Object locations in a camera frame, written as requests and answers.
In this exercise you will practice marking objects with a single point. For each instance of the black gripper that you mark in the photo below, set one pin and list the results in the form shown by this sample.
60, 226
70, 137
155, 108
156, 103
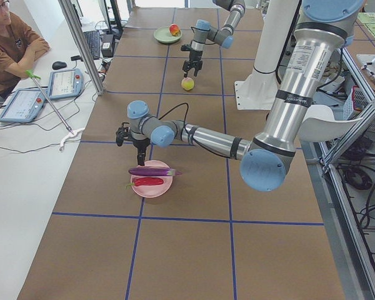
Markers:
194, 55
141, 145

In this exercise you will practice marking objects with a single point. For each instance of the purple eggplant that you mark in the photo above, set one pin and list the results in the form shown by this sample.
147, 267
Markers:
153, 171

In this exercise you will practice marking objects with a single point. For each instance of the green pink peach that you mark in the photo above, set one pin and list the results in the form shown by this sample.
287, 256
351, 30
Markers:
187, 83

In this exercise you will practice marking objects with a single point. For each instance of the red chili pepper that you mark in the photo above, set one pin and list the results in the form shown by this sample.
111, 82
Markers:
145, 181

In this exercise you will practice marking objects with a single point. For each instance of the red pomegranate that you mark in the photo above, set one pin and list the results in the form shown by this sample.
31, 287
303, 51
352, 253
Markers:
174, 29

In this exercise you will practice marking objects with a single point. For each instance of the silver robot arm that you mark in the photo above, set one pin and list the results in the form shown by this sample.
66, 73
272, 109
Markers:
203, 32
297, 42

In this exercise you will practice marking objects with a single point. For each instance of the pink plate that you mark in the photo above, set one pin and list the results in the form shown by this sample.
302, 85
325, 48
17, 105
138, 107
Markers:
150, 186

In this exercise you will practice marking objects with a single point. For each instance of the green plate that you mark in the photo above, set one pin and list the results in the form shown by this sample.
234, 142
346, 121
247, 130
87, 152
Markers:
164, 36

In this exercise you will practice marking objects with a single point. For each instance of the black keyboard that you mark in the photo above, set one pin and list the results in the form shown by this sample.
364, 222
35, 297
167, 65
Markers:
93, 42

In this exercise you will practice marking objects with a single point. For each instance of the far teach pendant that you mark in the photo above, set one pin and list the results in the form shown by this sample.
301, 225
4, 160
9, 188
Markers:
65, 83

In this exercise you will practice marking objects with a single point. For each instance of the teach pendant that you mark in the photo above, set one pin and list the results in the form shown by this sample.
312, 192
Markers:
65, 83
23, 107

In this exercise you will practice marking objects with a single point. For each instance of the black computer mouse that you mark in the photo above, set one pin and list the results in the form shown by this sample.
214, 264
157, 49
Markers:
57, 65

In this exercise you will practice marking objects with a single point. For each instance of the near teach pendant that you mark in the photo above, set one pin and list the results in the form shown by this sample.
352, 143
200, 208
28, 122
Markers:
23, 107

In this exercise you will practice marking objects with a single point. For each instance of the white plastic chair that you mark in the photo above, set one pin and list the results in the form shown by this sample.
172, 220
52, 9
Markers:
320, 125

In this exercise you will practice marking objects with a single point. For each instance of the white mesh basket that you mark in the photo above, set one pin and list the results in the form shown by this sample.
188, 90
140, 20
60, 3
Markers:
355, 104

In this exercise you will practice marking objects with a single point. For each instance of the person in brown shirt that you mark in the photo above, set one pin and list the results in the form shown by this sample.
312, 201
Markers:
20, 47

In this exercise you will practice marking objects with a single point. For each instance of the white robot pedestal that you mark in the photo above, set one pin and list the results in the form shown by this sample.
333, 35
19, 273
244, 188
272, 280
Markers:
259, 89

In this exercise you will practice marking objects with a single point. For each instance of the green handled grabber stick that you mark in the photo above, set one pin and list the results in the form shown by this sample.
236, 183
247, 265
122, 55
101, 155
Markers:
72, 133

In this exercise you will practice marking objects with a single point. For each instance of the aluminium frame column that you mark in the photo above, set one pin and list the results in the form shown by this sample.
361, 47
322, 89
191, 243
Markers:
78, 36

